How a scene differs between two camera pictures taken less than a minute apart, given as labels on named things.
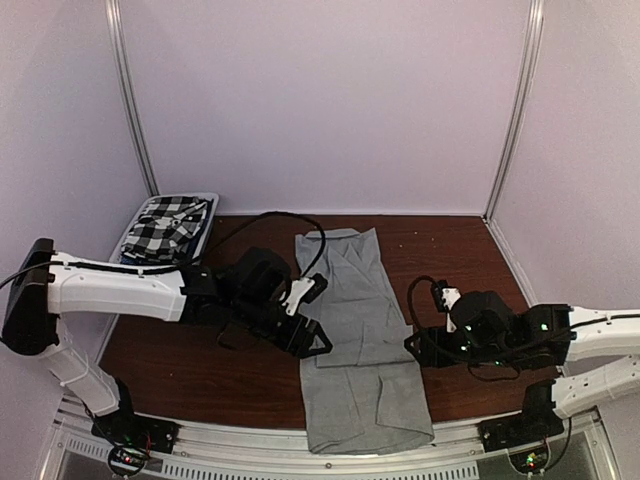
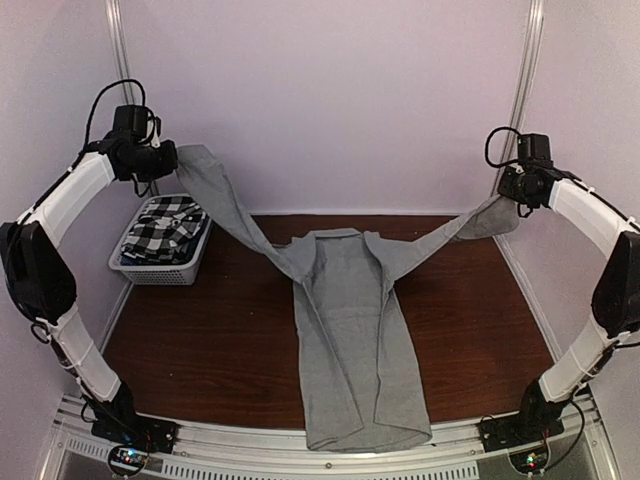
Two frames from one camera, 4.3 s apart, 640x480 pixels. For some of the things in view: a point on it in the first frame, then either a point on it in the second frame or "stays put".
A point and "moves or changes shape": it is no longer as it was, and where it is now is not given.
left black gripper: (298, 346) to (169, 162)
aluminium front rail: (234, 453) stays put
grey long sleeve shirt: (366, 392) moves or changes shape
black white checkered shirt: (164, 227) stays put
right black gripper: (433, 345) to (505, 188)
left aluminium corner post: (129, 93) stays put
